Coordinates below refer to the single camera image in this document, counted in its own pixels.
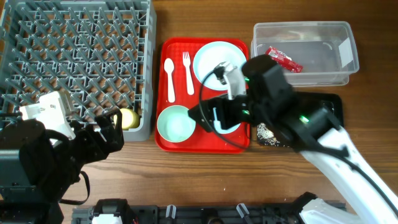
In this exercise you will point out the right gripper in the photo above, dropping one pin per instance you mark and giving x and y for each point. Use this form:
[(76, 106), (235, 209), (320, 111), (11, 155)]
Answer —
[(224, 106)]

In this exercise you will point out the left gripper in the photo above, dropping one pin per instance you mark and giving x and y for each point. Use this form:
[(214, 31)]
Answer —
[(112, 139)]

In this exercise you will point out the light blue small bowl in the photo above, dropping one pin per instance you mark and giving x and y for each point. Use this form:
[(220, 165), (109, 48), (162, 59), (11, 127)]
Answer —
[(219, 129)]

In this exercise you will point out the yellow plastic cup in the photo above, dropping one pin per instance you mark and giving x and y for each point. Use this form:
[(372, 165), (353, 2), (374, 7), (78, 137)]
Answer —
[(130, 119)]

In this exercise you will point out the rice and food scraps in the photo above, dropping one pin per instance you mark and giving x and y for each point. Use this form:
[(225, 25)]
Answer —
[(266, 137)]

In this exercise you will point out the red snack wrapper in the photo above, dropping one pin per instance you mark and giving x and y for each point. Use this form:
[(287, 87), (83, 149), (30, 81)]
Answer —
[(283, 60)]

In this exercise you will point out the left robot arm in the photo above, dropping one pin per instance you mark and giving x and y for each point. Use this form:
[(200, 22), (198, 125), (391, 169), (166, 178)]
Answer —
[(38, 165)]

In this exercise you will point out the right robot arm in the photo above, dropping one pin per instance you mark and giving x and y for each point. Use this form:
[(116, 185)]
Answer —
[(258, 93)]

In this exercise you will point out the grey plastic dishwasher rack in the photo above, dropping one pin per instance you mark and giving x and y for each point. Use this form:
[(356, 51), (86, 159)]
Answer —
[(99, 51)]

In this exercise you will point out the black rectangular waste tray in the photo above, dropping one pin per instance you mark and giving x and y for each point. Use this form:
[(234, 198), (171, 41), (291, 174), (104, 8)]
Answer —
[(331, 101)]

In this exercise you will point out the clear plastic waste bin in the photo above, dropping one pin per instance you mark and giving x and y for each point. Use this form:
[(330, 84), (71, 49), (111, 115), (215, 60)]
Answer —
[(325, 49)]

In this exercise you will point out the green saucer plate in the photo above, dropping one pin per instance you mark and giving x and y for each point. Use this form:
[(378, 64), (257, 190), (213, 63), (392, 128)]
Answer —
[(174, 124)]

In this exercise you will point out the cream plastic fork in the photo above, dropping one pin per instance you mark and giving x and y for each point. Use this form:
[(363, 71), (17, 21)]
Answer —
[(189, 81)]

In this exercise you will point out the large light blue plate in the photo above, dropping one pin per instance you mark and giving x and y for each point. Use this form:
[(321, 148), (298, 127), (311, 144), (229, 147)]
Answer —
[(212, 54)]

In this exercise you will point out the cream plastic spoon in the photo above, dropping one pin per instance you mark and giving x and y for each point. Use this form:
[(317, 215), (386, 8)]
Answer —
[(169, 68)]

